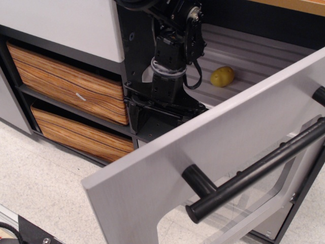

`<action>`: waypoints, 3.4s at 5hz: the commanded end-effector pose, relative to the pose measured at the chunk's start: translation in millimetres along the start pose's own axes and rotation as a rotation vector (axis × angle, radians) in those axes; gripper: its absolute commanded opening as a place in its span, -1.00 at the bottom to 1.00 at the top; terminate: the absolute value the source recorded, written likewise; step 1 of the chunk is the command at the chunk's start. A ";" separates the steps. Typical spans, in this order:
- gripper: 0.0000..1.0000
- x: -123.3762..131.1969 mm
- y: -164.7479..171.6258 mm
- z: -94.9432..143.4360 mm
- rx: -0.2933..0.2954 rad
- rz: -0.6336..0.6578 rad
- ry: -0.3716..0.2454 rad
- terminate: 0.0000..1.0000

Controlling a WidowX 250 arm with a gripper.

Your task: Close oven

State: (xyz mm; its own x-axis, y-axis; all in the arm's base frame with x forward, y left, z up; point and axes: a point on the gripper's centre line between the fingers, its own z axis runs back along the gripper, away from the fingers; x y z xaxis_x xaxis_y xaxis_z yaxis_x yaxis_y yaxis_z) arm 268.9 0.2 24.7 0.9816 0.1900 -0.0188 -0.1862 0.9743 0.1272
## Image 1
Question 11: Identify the yellow toy potato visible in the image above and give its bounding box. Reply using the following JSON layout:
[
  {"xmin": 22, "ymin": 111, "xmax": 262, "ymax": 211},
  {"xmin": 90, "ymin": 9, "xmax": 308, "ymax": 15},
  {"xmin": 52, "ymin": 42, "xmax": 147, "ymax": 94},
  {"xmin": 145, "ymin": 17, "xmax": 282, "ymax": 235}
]
[{"xmin": 210, "ymin": 66, "xmax": 235, "ymax": 87}]

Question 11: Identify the black oven door handle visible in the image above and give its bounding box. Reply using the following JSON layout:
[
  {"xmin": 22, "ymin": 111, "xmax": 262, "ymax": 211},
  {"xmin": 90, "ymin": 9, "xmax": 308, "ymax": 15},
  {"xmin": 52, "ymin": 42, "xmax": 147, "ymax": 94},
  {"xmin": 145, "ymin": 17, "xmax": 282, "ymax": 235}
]
[{"xmin": 181, "ymin": 85, "xmax": 325, "ymax": 225}]

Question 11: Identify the black braided cable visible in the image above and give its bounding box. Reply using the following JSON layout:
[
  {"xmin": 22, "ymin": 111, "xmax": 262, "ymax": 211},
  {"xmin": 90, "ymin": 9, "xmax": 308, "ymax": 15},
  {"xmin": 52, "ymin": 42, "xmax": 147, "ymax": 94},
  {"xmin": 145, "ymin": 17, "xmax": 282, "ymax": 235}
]
[{"xmin": 0, "ymin": 221, "xmax": 26, "ymax": 244}]

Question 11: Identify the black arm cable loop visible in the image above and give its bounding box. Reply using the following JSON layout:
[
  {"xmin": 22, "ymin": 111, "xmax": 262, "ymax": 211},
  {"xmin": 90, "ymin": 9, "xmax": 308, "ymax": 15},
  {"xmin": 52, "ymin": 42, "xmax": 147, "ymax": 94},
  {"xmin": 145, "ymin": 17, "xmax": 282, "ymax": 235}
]
[{"xmin": 183, "ymin": 60, "xmax": 203, "ymax": 90}]

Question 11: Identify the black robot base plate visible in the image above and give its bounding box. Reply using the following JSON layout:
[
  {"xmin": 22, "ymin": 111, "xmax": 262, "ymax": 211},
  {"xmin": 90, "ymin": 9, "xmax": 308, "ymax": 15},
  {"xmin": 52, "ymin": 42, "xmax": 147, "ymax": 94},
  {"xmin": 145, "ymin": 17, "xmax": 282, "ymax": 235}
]
[{"xmin": 18, "ymin": 215, "xmax": 62, "ymax": 244}]

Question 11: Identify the lower wood-pattern storage bin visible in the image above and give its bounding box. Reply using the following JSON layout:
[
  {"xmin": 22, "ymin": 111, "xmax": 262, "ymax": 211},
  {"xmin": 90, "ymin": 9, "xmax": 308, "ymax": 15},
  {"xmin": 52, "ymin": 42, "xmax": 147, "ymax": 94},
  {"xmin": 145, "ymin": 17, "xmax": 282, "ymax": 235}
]
[{"xmin": 30, "ymin": 100, "xmax": 134, "ymax": 163}]

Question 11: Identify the grey toy kitchen cabinet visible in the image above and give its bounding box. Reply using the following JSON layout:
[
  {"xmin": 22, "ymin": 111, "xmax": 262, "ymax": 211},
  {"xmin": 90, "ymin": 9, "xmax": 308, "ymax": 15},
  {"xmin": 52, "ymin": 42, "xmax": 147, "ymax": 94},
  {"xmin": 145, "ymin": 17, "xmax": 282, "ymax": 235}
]
[{"xmin": 1, "ymin": 1, "xmax": 324, "ymax": 243}]

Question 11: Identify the wood-pattern storage bin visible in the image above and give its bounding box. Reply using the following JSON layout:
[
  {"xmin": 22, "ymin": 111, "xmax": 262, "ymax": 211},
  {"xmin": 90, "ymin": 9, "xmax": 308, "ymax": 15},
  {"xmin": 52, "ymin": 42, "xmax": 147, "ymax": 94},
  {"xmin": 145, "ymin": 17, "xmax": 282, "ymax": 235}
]
[
  {"xmin": 30, "ymin": 100, "xmax": 134, "ymax": 163},
  {"xmin": 7, "ymin": 42, "xmax": 128, "ymax": 126}
]

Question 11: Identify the grey lower drawer front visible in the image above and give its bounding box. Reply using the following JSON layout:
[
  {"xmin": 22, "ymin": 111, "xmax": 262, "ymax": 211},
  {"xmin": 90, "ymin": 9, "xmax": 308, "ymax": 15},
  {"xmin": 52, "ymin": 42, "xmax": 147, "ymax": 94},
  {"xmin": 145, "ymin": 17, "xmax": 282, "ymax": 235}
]
[{"xmin": 249, "ymin": 201, "xmax": 295, "ymax": 240}]

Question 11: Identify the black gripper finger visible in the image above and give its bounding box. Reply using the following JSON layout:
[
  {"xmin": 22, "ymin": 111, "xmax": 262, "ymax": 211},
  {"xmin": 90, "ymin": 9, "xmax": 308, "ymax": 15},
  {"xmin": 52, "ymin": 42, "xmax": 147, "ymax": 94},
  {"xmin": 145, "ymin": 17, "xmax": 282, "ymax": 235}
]
[{"xmin": 127, "ymin": 100, "xmax": 147, "ymax": 135}]

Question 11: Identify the upper wood-pattern storage bin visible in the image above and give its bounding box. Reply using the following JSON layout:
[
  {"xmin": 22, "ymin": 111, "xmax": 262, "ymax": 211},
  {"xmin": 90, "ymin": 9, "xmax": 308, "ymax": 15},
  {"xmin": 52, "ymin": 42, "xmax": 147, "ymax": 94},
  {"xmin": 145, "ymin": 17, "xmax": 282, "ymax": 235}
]
[{"xmin": 7, "ymin": 42, "xmax": 128, "ymax": 126}]

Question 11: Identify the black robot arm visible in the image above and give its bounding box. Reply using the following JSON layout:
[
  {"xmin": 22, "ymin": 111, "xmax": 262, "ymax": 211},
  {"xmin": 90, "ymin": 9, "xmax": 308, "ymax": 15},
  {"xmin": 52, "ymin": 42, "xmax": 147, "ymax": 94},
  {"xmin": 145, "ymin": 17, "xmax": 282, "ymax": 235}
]
[{"xmin": 117, "ymin": 1, "xmax": 207, "ymax": 135}]

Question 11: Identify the grey toy oven door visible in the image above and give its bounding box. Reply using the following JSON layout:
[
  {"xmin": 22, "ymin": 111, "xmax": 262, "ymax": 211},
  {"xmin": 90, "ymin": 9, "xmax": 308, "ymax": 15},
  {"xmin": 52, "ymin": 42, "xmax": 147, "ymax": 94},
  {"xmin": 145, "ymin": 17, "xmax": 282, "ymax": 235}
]
[{"xmin": 82, "ymin": 49, "xmax": 324, "ymax": 243}]

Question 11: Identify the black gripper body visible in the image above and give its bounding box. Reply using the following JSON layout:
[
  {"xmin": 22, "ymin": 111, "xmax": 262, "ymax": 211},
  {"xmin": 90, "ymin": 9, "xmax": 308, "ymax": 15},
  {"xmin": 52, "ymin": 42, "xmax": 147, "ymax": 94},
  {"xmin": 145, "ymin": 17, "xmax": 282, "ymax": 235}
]
[{"xmin": 124, "ymin": 66, "xmax": 206, "ymax": 121}]

